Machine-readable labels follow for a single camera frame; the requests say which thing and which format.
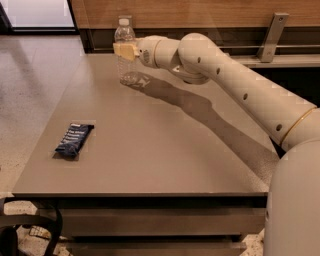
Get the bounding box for metal rail on wall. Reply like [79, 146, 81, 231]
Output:
[92, 44, 320, 52]

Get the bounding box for dark blue rxbar wrapper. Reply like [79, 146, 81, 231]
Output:
[55, 123, 94, 158]

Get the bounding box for black chair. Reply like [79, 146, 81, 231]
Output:
[0, 197, 64, 256]

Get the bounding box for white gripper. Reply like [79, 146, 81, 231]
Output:
[113, 35, 165, 69]

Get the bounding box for grey metal bracket right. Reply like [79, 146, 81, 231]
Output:
[257, 12, 289, 63]

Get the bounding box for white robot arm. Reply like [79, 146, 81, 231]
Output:
[113, 33, 320, 256]

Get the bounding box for clear plastic water bottle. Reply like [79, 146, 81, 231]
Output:
[114, 18, 138, 85]

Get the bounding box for grey table drawer unit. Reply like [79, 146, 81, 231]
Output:
[33, 193, 267, 256]

